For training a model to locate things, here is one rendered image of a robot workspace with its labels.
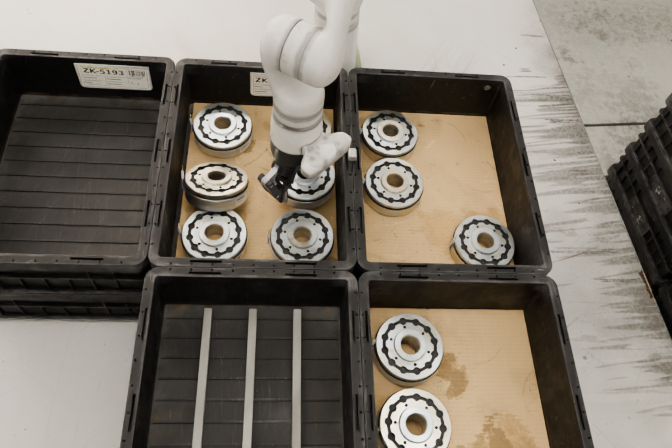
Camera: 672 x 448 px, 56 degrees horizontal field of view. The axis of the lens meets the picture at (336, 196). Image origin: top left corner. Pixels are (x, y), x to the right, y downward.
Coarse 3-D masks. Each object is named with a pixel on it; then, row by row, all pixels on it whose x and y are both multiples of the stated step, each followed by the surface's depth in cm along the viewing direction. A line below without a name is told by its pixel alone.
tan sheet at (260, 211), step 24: (192, 120) 115; (264, 120) 117; (192, 144) 112; (264, 144) 114; (264, 168) 111; (264, 192) 109; (240, 216) 106; (264, 216) 106; (264, 240) 104; (336, 240) 105
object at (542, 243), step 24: (360, 72) 112; (384, 72) 113; (408, 72) 114; (432, 72) 114; (360, 168) 101; (528, 168) 105; (360, 192) 99; (528, 192) 102; (360, 216) 98; (360, 240) 94; (360, 264) 92; (384, 264) 93; (408, 264) 93; (432, 264) 93; (456, 264) 94; (480, 264) 94
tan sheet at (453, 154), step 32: (416, 128) 120; (448, 128) 121; (480, 128) 121; (416, 160) 116; (448, 160) 117; (480, 160) 117; (448, 192) 113; (480, 192) 113; (384, 224) 108; (416, 224) 109; (448, 224) 109; (384, 256) 105; (416, 256) 105; (448, 256) 106
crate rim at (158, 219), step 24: (168, 120) 102; (168, 144) 100; (168, 168) 97; (168, 264) 89; (192, 264) 91; (216, 264) 90; (240, 264) 90; (264, 264) 91; (288, 264) 91; (336, 264) 92
